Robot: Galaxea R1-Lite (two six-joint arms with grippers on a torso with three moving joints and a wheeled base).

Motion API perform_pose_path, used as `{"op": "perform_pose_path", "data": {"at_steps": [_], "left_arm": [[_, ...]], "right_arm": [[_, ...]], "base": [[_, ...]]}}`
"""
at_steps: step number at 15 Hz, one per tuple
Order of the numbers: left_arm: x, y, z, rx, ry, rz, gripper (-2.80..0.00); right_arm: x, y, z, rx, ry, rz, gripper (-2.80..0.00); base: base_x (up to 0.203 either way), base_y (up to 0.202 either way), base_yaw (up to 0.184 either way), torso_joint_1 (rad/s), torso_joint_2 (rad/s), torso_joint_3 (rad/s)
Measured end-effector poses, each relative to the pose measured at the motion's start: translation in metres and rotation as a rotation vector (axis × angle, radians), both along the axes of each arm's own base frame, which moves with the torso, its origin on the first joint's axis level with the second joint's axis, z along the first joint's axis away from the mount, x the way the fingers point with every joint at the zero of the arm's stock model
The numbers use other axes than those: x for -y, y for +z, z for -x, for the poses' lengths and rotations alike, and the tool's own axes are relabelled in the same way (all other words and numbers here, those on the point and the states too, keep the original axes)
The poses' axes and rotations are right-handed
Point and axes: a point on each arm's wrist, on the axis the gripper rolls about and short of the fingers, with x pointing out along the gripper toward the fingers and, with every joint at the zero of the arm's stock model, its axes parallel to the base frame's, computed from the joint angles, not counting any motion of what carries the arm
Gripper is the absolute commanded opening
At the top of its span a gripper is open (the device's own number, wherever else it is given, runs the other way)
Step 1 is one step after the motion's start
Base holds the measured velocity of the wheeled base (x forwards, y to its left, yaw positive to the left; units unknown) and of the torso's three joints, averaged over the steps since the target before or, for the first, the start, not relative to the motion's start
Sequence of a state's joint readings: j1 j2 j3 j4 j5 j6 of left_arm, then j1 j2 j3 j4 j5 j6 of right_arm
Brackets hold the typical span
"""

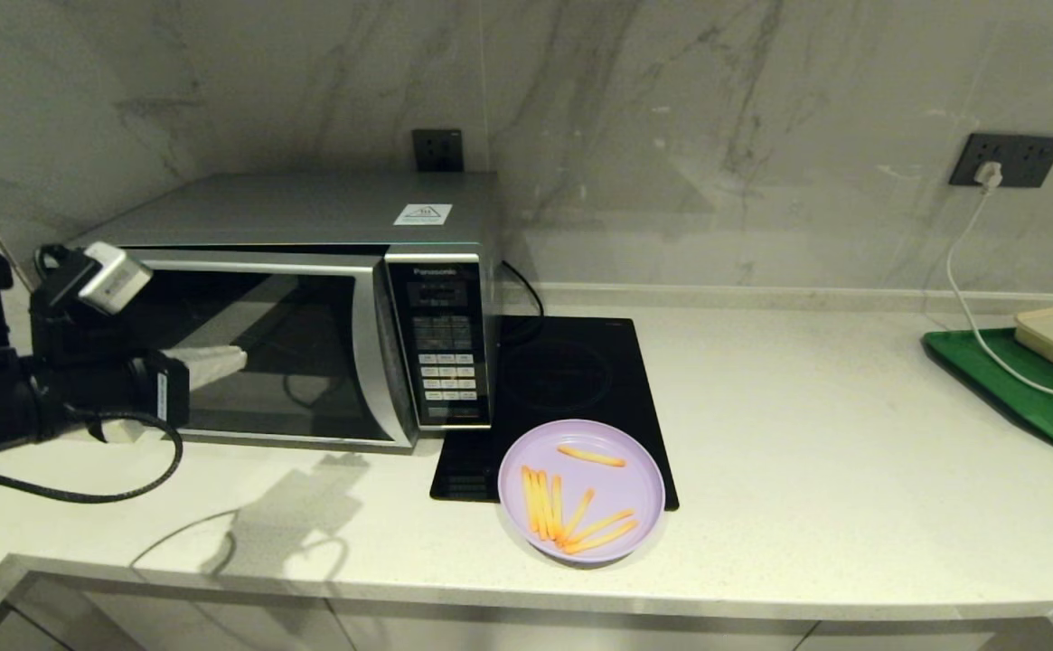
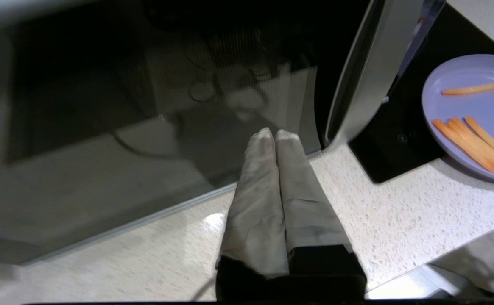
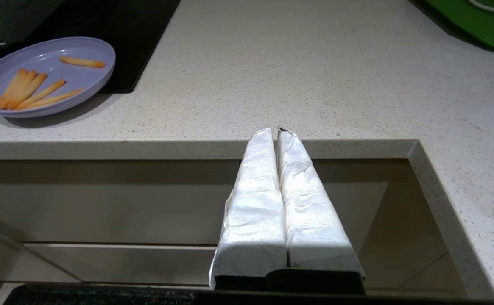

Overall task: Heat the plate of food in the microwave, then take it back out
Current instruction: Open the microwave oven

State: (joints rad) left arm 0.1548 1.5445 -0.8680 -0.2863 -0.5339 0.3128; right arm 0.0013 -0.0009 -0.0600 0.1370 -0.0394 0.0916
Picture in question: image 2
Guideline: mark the cloth wrapped left gripper right finger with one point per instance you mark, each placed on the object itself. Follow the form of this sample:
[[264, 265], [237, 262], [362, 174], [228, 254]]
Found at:
[[306, 203]]

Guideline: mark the cloth wrapped left gripper left finger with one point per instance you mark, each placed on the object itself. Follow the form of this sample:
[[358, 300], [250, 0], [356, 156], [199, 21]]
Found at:
[[255, 212]]

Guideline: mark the orange french fry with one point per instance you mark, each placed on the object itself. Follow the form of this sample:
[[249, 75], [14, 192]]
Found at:
[[463, 144], [490, 148], [490, 137], [473, 88], [478, 146]]

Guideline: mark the lilac round plate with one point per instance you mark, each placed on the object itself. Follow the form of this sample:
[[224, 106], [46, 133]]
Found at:
[[463, 72]]

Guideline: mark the silver Panasonic microwave oven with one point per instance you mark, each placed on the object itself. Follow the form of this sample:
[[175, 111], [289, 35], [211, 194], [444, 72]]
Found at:
[[429, 17]]

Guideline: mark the black induction cooktop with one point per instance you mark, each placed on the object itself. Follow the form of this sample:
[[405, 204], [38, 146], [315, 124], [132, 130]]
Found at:
[[412, 127]]

